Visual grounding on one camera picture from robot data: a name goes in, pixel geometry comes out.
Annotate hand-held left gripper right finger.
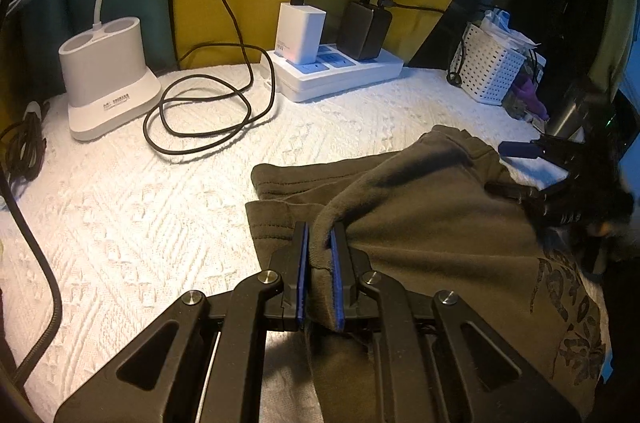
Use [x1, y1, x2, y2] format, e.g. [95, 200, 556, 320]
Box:
[327, 222, 583, 423]

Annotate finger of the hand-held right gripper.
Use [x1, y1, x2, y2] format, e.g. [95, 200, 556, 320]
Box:
[484, 181, 557, 208]
[498, 138, 587, 164]

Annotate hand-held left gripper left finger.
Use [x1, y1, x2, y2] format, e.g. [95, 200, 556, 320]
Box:
[54, 222, 308, 423]

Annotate dark olive shirt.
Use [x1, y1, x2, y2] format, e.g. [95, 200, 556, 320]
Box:
[245, 125, 615, 423]

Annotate small grey figurine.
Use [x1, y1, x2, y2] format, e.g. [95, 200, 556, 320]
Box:
[502, 95, 527, 120]

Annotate purple plush toy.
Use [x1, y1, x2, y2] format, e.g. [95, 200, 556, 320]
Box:
[515, 75, 549, 122]

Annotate stainless steel tumbler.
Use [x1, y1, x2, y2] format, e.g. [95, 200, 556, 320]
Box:
[546, 80, 602, 140]

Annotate white plastic basket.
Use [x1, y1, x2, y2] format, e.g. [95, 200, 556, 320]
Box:
[449, 23, 529, 105]

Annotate white and blue packets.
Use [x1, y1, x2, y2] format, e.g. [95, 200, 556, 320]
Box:
[479, 7, 537, 50]

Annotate black panel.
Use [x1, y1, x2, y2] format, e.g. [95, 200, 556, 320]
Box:
[409, 0, 507, 72]

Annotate white textured tablecloth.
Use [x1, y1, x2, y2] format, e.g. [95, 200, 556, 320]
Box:
[0, 63, 618, 423]

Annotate white power strip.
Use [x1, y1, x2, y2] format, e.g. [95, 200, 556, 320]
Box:
[259, 45, 405, 103]

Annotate black charger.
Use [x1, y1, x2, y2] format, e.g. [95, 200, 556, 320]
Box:
[337, 0, 394, 62]

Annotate white charger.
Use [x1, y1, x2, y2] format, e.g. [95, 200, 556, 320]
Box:
[275, 1, 327, 66]

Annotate white desk lamp base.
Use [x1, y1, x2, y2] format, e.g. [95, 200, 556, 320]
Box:
[57, 0, 162, 142]

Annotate long black charger cable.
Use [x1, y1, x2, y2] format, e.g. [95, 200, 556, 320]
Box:
[142, 0, 306, 156]

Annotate thick black braided cable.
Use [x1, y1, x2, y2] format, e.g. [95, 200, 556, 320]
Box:
[0, 163, 64, 387]

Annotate bundled black cable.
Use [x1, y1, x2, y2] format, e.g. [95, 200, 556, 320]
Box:
[0, 100, 49, 184]

